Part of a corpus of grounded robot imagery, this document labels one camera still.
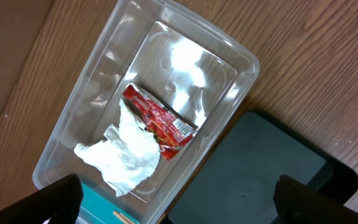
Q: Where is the wooden chopstick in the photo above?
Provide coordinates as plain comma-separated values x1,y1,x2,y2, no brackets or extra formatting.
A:
120,213,138,224
113,211,132,224

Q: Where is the left wooden chopstick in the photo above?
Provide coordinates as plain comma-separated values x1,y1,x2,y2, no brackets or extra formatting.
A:
113,211,132,224

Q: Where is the right wooden chopstick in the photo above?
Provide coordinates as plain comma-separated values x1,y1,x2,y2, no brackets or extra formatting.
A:
120,213,138,224

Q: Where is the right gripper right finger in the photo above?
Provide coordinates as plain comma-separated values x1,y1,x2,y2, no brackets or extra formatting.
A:
273,175,358,224

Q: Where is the clear plastic waste bin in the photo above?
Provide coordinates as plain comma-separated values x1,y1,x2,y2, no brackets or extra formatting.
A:
32,1,260,223

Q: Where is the white napkin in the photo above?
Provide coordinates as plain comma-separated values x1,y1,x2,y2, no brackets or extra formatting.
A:
74,100,160,197

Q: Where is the black plastic tray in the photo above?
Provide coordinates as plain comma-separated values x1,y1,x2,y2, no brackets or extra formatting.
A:
163,110,358,223

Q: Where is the teal plastic serving tray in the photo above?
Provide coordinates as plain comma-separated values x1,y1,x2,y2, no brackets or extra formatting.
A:
76,183,139,224

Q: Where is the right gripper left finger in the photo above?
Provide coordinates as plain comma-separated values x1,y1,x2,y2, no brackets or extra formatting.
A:
0,174,83,224

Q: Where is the red snack wrapper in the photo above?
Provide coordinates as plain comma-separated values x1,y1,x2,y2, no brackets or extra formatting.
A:
122,83,196,161

